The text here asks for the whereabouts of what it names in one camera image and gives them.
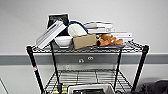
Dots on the pale woven basket dark spots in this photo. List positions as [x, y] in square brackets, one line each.
[106, 88]

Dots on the brown cardboard box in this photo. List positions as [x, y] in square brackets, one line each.
[85, 41]

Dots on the white pouch blue rim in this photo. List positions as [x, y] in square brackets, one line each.
[77, 30]

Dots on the white bowl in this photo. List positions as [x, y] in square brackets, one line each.
[63, 41]

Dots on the orange plush toy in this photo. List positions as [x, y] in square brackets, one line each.
[108, 40]

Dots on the long white flat box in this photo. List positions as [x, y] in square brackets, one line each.
[50, 35]

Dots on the small white flat box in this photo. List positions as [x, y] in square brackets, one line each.
[124, 36]

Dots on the white wall outlet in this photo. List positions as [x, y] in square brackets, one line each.
[81, 60]
[90, 58]

